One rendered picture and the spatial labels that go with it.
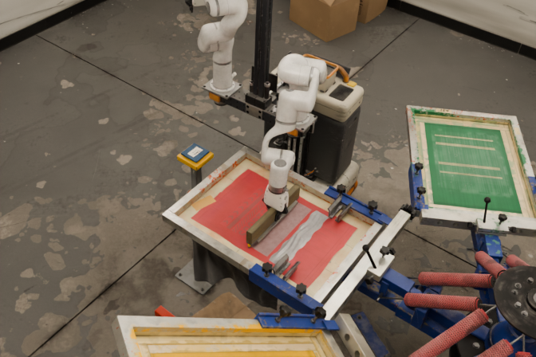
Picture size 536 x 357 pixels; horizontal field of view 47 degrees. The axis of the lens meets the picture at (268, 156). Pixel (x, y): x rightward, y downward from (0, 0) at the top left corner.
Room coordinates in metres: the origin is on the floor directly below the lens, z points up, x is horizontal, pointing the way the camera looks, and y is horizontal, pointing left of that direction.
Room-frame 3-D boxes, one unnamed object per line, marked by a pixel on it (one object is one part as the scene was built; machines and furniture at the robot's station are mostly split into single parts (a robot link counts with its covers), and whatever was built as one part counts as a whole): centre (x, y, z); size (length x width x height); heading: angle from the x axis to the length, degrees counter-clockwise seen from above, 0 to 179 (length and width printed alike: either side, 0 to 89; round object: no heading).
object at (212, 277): (1.66, 0.12, 0.74); 0.46 x 0.04 x 0.42; 56
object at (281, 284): (1.43, -0.09, 0.97); 0.30 x 0.05 x 0.07; 56
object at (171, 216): (1.80, -0.05, 0.97); 0.79 x 0.58 x 0.04; 56
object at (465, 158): (2.11, -0.98, 1.05); 1.08 x 0.61 x 0.23; 176
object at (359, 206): (1.89, -0.40, 0.97); 0.30 x 0.05 x 0.07; 56
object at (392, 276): (1.48, -0.51, 1.02); 0.17 x 0.06 x 0.05; 56
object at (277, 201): (1.81, -0.04, 1.12); 0.10 x 0.07 x 0.11; 56
